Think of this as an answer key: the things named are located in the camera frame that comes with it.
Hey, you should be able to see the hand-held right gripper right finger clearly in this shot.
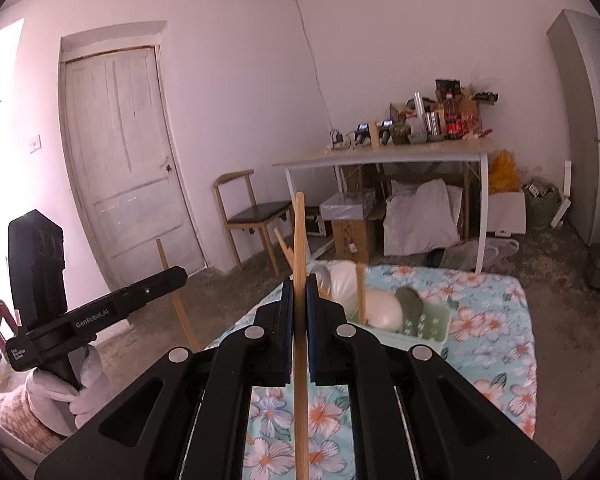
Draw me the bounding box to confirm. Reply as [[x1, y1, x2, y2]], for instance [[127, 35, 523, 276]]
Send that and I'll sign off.
[[305, 272, 563, 480]]

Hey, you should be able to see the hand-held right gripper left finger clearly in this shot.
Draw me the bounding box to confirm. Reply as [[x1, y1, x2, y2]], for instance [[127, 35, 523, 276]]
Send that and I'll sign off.
[[34, 279, 296, 480]]

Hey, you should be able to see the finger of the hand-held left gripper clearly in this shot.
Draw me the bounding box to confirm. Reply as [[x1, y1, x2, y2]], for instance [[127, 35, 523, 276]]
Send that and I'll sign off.
[[125, 266, 188, 311]]

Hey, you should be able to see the wooden chopstick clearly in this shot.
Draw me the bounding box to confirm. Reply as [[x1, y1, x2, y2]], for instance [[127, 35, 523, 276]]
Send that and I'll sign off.
[[292, 191, 311, 480], [156, 239, 201, 352]]

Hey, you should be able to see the wooden chopsticks bundle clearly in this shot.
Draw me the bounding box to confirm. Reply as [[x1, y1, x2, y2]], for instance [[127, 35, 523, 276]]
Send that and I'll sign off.
[[356, 264, 367, 325]]

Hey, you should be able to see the green plastic utensil holder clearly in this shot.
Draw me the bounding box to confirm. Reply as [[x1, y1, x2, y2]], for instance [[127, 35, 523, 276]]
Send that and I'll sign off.
[[342, 300, 453, 353]]

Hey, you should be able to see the person's left hand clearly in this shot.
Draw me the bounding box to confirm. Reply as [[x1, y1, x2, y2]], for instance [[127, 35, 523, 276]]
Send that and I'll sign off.
[[24, 345, 103, 436]]

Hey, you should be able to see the cardboard box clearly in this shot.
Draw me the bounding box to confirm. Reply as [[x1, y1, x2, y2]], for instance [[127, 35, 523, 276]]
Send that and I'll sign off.
[[331, 217, 372, 264]]

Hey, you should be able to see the wooden chair with dark seat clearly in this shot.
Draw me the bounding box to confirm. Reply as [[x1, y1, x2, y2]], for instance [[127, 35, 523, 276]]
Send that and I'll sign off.
[[213, 169, 296, 276]]

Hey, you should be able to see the white wooden door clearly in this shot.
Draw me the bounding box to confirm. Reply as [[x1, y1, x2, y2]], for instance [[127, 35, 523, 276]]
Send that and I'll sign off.
[[60, 46, 206, 278]]

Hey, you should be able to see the white foam box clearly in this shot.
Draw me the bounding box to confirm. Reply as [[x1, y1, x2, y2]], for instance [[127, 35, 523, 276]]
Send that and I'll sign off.
[[319, 189, 378, 222]]

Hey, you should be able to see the floral light blue blanket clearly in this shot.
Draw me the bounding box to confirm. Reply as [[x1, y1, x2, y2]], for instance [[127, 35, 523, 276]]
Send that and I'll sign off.
[[202, 260, 538, 480]]

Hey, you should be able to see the clear plastic bag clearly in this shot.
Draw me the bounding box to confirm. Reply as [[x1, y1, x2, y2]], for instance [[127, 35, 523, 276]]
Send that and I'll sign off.
[[440, 237, 521, 273]]

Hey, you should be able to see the white side table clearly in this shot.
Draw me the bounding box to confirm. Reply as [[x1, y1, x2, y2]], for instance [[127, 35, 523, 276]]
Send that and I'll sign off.
[[272, 139, 496, 276]]

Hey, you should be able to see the yellow plastic bag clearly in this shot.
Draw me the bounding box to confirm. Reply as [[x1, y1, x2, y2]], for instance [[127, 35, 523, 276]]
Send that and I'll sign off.
[[487, 150, 522, 196]]

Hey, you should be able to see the red soda bottle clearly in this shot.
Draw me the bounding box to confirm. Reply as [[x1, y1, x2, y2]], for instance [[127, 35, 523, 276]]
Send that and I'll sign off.
[[442, 91, 462, 140]]

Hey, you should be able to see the green bag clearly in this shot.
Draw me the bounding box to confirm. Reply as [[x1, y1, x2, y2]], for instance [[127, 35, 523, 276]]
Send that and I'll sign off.
[[522, 177, 563, 228]]

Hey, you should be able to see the brown snack box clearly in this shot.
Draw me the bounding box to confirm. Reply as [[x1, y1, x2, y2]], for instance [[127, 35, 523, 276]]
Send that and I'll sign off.
[[461, 100, 484, 133]]

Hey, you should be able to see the white board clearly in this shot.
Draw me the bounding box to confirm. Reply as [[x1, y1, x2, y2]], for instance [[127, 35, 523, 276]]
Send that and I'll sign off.
[[550, 159, 573, 228]]

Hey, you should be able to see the grey refrigerator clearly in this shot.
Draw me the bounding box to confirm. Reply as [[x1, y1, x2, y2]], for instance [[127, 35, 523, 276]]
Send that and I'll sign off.
[[546, 9, 600, 248]]

